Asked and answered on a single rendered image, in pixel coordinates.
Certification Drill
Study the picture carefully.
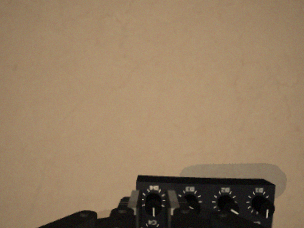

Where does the black knob box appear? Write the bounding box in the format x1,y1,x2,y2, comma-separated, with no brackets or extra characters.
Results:
136,175,276,228

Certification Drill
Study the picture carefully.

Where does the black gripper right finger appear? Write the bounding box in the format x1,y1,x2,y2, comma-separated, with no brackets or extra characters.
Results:
165,190,268,228

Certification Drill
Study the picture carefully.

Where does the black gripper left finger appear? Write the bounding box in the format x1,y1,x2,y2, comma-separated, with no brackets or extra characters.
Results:
38,190,142,228

